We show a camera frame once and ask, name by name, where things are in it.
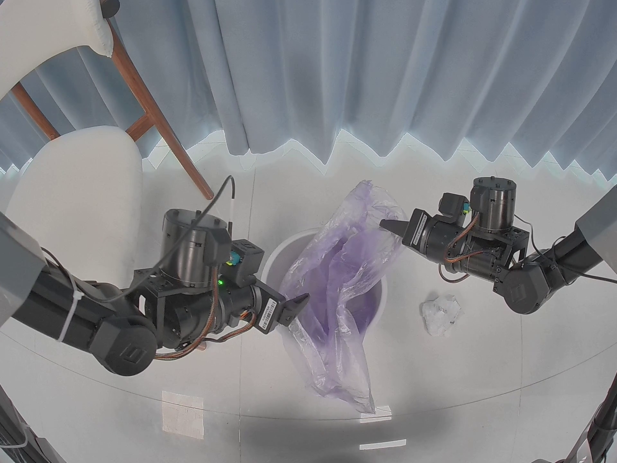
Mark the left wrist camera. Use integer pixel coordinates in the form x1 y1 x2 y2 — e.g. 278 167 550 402
227 239 265 288

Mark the white cushioned wooden chair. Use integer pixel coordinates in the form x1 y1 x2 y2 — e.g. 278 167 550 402
0 0 215 288

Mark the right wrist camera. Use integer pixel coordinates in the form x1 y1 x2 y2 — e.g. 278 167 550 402
436 192 472 225

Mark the pale blue curtain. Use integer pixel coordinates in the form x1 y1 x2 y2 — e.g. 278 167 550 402
0 0 617 184

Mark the crumpled white paper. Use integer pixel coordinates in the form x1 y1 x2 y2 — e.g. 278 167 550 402
420 293 462 339

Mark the white trash bin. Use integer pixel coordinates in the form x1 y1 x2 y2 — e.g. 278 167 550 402
260 229 389 329

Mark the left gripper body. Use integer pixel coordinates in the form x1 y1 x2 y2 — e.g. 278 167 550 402
212 279 289 338

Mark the purple plastic bag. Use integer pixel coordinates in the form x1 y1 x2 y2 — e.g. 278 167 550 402
279 179 409 413

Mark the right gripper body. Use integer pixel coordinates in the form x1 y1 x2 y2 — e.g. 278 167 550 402
402 210 467 265

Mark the black cable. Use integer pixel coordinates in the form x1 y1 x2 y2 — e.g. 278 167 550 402
128 176 237 298

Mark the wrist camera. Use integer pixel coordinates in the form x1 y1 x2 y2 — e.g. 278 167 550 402
227 239 265 288
436 192 472 225

